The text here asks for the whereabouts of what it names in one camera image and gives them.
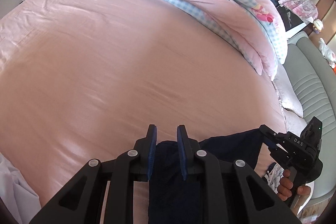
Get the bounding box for pale pink pillow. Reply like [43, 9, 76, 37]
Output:
[273, 64, 307, 136]

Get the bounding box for person's right hand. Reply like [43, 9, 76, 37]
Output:
[277, 169, 311, 204]

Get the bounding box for light blue printed garment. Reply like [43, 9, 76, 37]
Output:
[262, 162, 284, 194]

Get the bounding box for navy shorts with white stripes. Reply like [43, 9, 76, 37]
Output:
[148, 129, 264, 224]

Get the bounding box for grey green padded headboard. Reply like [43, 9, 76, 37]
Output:
[284, 31, 335, 200]

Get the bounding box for pink printed cloth hanging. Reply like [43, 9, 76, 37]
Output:
[278, 0, 318, 24]

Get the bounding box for white cloth at bedside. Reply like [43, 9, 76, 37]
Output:
[1, 154, 41, 223]

